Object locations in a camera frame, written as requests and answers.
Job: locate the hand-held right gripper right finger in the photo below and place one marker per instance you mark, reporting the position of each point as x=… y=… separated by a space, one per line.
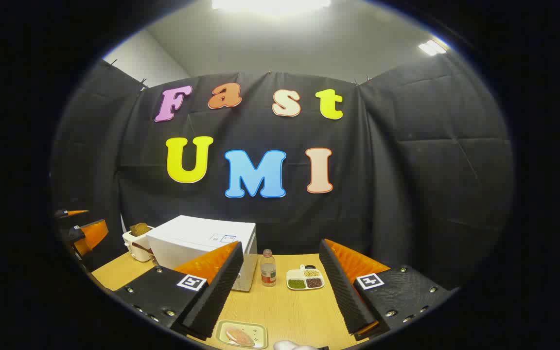
x=343 y=291

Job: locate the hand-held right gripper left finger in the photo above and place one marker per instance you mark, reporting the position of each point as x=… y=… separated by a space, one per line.
x=217 y=296

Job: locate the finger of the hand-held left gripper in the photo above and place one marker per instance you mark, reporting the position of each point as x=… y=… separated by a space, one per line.
x=90 y=236
x=73 y=213

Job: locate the tan food piece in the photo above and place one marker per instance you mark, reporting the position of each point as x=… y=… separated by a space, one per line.
x=238 y=336

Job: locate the white microwave oven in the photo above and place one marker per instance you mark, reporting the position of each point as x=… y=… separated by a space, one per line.
x=187 y=238

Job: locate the divided dish of beans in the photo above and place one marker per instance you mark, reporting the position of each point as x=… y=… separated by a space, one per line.
x=304 y=279

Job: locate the white toaster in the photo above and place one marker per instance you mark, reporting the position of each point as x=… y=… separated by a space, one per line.
x=136 y=248

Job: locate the brown bread slice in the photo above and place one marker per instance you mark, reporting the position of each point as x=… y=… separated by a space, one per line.
x=140 y=229

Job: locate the brown wooden spoon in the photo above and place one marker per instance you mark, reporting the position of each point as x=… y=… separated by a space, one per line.
x=141 y=247

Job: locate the pale green square plate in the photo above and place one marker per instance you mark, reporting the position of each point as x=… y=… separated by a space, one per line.
x=258 y=330

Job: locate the small bottle with red label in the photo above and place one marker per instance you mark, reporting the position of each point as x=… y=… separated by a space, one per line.
x=268 y=272

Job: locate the black backdrop cloth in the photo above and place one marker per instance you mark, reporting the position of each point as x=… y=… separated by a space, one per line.
x=406 y=194

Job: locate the small ceiling light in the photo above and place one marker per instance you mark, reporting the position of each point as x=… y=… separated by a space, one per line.
x=432 y=47

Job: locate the large ceiling light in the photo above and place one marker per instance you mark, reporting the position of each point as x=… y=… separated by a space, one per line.
x=270 y=4

